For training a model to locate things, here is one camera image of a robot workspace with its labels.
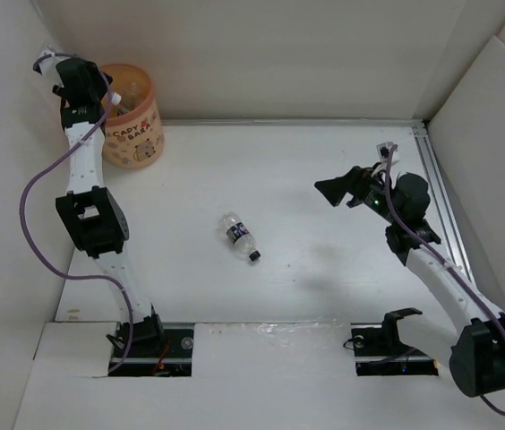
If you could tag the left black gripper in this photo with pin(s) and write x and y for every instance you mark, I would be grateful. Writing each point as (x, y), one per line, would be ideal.
(99, 79)

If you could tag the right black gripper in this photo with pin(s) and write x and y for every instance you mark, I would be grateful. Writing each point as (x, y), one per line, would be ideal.
(355, 182)

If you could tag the clear crushed plastic bottle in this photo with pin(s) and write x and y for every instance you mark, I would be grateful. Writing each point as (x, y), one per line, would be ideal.
(127, 100)

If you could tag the dark label black cap bottle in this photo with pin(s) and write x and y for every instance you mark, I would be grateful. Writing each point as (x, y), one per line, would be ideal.
(240, 237)

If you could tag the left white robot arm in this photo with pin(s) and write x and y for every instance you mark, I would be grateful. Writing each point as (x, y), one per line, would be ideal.
(93, 218)

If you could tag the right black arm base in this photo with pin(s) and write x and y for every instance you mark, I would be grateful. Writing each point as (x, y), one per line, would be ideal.
(378, 350)

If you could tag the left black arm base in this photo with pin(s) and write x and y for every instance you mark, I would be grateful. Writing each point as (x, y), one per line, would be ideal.
(158, 350)

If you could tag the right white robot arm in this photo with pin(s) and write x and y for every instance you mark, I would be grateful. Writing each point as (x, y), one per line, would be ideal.
(474, 352)

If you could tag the orange capybara plastic bin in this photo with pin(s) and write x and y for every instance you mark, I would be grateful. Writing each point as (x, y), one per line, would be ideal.
(134, 140)

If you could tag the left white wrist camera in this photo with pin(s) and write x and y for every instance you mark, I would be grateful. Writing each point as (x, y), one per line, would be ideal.
(46, 64)

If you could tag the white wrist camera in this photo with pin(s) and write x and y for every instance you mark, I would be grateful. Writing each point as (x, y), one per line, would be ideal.
(384, 150)
(46, 64)

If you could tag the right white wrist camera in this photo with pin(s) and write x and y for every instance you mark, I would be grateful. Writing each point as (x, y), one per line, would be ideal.
(384, 150)

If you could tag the aluminium rail right edge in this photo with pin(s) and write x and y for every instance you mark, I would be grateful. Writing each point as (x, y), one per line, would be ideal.
(449, 227)

